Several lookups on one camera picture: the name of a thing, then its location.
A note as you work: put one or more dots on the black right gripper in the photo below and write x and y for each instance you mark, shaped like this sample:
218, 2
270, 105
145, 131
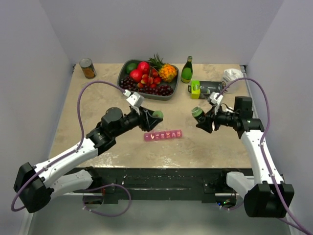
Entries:
207, 125

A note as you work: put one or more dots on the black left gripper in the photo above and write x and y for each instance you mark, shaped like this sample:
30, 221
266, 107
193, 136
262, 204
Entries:
147, 122

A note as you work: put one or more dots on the green pill bottle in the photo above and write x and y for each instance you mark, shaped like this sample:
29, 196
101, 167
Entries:
198, 114

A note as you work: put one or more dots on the green bottle cap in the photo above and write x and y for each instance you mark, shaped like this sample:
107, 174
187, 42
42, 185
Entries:
158, 114

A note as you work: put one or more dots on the pink weekly pill organizer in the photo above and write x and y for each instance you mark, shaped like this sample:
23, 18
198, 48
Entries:
163, 135

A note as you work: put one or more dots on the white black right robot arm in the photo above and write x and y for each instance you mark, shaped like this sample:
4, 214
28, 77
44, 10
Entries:
267, 195

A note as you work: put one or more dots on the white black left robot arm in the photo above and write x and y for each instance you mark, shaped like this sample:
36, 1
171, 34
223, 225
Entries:
34, 183

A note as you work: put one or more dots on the black green razor box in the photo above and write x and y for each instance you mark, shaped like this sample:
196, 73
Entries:
203, 89

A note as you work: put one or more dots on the grey fruit tray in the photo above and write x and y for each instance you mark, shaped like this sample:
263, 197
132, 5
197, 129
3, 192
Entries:
173, 84

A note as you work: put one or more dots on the dark red grape bunch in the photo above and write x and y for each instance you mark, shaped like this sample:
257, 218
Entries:
164, 89

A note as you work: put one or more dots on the red pomegranate lower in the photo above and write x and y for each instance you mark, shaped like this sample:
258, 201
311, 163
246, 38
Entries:
136, 75

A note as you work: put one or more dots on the red pomegranate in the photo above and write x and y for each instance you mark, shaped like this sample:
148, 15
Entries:
144, 67
136, 75

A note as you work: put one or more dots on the green glass bottle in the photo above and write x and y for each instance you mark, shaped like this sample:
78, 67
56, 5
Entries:
187, 71

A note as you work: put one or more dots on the red pomegranate upper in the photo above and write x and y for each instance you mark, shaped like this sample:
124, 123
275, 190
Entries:
144, 67

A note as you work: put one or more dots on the green lime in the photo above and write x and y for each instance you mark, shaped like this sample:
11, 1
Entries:
130, 67

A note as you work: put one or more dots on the tin food can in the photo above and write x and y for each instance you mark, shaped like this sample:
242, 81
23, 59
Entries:
87, 68

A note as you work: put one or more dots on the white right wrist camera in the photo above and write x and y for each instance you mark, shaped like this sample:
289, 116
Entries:
215, 99

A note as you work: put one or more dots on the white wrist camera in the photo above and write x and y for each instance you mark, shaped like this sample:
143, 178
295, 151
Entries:
215, 99
134, 99

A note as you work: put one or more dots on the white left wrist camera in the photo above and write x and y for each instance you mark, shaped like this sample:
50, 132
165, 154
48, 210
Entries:
134, 99

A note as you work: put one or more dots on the black mounting base plate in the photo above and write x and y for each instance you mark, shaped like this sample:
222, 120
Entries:
161, 184

